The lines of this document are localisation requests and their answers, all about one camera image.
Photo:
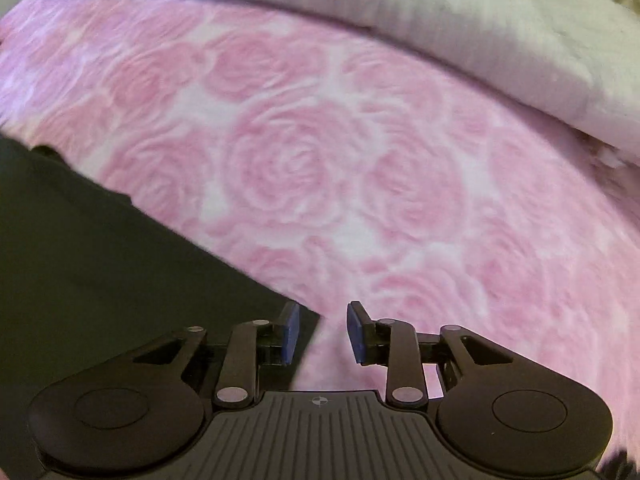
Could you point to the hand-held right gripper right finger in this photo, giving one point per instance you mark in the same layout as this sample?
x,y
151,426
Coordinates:
x,y
356,335

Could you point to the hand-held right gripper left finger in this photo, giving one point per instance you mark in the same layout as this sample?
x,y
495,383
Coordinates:
x,y
290,335

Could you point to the dark green garment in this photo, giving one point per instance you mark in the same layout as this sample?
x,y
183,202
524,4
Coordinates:
x,y
100,270

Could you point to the pink rose print blanket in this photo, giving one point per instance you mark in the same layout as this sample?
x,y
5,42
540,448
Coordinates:
x,y
350,160

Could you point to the white quilt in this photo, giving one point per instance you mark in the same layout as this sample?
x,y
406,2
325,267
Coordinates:
x,y
450,20

